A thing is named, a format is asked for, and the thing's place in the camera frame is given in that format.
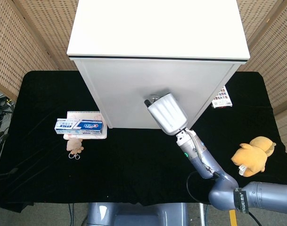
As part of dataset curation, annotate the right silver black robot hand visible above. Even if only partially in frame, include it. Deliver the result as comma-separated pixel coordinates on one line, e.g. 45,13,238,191
144,93,189,135

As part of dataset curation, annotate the white cabinet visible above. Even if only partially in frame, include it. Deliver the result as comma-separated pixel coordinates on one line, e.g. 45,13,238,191
66,0,250,131

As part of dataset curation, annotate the black velvet tablecloth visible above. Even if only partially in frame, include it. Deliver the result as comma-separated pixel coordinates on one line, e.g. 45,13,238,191
0,70,287,214

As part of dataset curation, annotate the colour swatch card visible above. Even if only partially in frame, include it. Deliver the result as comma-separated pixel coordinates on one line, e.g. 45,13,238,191
211,85,233,109

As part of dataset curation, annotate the white spiral notebook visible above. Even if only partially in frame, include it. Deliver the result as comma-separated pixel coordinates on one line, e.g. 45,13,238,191
63,111,108,140

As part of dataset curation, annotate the blue white toothpaste box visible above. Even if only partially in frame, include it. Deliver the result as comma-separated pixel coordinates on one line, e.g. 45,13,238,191
54,118,104,135

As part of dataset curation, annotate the yellow plush toy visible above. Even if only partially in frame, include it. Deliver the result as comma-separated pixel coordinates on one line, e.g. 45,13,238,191
230,136,277,177

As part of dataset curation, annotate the metal table leg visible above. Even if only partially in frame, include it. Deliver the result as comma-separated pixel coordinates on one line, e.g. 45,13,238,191
198,202,205,226

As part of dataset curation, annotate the grey blue robot torso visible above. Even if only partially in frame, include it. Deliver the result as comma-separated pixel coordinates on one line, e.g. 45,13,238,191
83,202,189,226

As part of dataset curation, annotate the yellow floor tape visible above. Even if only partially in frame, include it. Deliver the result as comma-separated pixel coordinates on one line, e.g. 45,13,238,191
229,209,238,226

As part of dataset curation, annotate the black cable bundle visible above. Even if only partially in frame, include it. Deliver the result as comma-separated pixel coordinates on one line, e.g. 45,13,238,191
0,94,16,129

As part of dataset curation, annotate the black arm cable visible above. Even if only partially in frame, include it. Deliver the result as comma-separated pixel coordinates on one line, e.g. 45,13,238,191
186,171,216,203

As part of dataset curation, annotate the beige plush keychain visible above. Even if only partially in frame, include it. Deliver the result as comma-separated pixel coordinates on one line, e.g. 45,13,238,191
66,138,85,153

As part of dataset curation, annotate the blue cable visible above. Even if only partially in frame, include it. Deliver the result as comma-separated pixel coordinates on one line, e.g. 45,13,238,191
68,202,74,226

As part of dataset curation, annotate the dark thin cable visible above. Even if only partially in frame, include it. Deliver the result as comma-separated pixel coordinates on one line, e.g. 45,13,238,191
204,203,210,226

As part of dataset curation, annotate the black printed arm strap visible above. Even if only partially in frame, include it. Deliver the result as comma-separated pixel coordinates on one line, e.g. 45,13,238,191
232,190,250,215

